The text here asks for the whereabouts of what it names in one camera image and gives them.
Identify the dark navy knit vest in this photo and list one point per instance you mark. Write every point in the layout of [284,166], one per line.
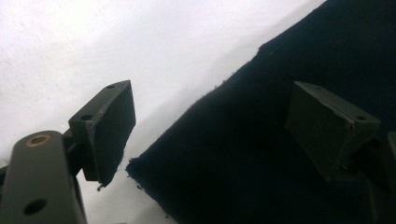
[249,140]

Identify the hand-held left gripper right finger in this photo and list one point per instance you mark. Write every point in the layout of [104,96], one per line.
[320,130]

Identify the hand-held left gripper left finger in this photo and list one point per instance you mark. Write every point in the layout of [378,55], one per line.
[112,137]

